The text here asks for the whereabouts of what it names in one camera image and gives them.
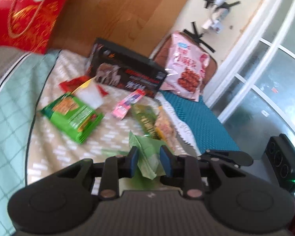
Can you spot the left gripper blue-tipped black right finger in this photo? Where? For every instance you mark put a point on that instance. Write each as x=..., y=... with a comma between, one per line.
x=182, y=172

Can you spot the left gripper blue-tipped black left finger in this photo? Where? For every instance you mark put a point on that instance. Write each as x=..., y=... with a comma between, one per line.
x=114, y=169

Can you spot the light green snack bag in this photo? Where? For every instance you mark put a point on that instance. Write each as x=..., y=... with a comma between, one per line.
x=149, y=168

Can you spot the blue textured mat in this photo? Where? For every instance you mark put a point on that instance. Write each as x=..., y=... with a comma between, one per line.
x=209, y=133

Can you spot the dark green yellow snack packet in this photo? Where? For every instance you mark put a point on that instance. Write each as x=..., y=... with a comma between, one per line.
x=157, y=126

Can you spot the pink candy stick packet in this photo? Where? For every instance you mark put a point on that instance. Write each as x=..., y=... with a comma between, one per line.
x=123, y=106

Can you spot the green cracker snack pack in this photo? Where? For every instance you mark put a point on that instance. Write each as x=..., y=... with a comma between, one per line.
x=73, y=117

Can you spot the red white snack packet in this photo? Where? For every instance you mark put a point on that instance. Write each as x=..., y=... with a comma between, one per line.
x=85, y=89

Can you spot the patchwork bed sheet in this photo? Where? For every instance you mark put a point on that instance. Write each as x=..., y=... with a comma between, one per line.
x=31, y=148

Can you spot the black speaker device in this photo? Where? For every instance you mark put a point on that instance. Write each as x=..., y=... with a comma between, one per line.
x=281, y=154

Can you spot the black sheep-print box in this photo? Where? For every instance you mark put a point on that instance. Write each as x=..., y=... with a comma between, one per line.
x=114, y=65

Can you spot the pink twisted-dough snack bag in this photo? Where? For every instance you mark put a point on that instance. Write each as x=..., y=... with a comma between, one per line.
x=169, y=85

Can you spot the brown seat cushion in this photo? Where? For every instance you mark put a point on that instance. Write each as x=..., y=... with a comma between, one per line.
x=181, y=53

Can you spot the white power strip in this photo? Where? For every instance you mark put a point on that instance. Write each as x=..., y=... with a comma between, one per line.
x=214, y=21

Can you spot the red gift bag box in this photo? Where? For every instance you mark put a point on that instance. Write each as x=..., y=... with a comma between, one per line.
x=27, y=25

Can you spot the wood-pattern wall board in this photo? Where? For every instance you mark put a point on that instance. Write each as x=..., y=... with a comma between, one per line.
x=139, y=25

